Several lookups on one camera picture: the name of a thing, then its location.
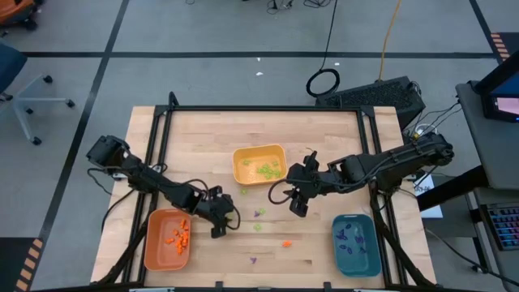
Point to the orange chair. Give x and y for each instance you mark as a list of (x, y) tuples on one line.
[(16, 10)]

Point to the white paper label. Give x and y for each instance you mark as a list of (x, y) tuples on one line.
[(427, 194)]

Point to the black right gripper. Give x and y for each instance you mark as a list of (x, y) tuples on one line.
[(312, 180)]

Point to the yellow plastic bin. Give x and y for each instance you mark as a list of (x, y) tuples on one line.
[(249, 176)]

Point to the grey keyboard shelf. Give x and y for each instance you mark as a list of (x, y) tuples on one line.
[(486, 263)]

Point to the backlit keyboard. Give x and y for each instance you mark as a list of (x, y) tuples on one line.
[(504, 225)]

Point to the orange plastic bin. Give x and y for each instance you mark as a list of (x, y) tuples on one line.
[(160, 255)]

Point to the blue office chair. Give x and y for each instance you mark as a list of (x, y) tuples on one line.
[(10, 65)]

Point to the teal plastic bin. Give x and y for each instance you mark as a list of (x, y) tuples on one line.
[(357, 263)]

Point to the black desk leg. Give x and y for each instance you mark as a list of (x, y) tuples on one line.
[(450, 188)]

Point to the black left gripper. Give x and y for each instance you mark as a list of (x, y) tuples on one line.
[(215, 207)]

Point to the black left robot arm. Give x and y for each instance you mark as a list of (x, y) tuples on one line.
[(154, 182)]

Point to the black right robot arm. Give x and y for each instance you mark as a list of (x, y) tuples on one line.
[(389, 162)]

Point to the grey desk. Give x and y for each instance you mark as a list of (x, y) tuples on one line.
[(490, 150)]

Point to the black monitor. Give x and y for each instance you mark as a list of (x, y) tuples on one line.
[(500, 93)]

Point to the black orange striped floor mat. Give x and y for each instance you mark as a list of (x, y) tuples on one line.
[(503, 44), (24, 263)]

